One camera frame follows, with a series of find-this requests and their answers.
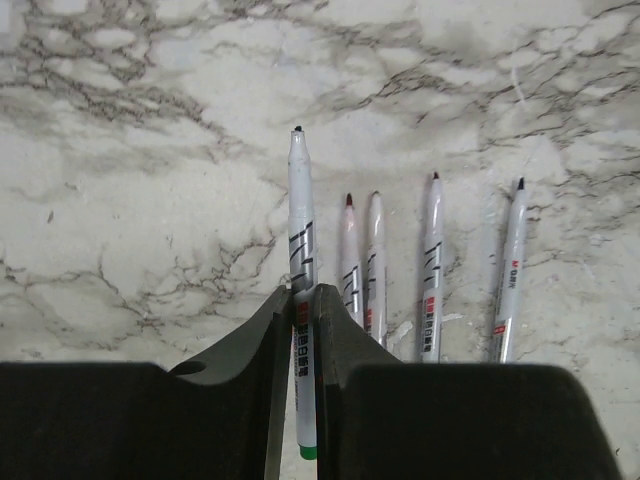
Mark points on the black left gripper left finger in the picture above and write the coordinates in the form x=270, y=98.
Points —
x=217, y=415

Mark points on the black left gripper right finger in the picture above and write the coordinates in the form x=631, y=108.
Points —
x=381, y=418

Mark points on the white marker red end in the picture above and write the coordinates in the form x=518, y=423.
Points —
x=352, y=286

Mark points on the white marker green end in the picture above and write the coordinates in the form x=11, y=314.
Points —
x=303, y=281

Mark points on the white marker orange end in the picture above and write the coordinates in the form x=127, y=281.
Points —
x=377, y=272

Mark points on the white marker purple end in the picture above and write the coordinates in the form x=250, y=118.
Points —
x=432, y=301

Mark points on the white marker blue end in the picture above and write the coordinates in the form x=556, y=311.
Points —
x=511, y=278

